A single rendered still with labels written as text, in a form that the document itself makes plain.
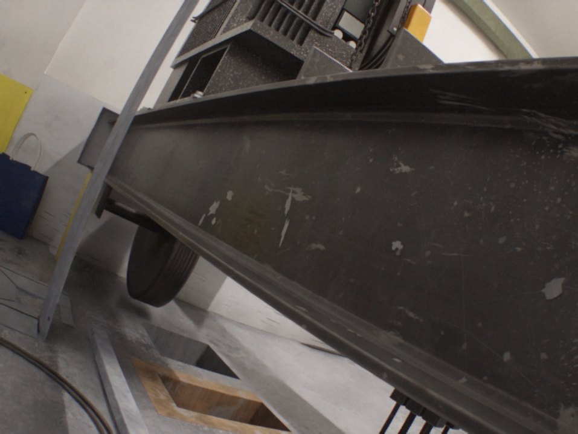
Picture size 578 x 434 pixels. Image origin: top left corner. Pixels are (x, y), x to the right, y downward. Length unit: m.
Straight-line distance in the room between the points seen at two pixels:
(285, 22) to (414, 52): 0.96
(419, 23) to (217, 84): 0.72
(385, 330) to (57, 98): 2.11
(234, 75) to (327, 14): 0.42
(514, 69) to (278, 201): 0.41
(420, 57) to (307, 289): 0.29
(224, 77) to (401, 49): 0.75
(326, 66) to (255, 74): 0.58
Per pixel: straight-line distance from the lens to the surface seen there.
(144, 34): 2.54
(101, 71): 2.48
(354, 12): 1.65
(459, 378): 0.38
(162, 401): 1.23
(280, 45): 1.17
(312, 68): 0.70
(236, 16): 1.40
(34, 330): 1.27
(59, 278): 1.24
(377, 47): 1.61
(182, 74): 1.61
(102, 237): 2.45
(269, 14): 1.45
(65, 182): 2.40
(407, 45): 0.56
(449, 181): 0.46
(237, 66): 1.26
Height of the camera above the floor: 0.46
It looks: 2 degrees up
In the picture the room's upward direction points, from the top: 25 degrees clockwise
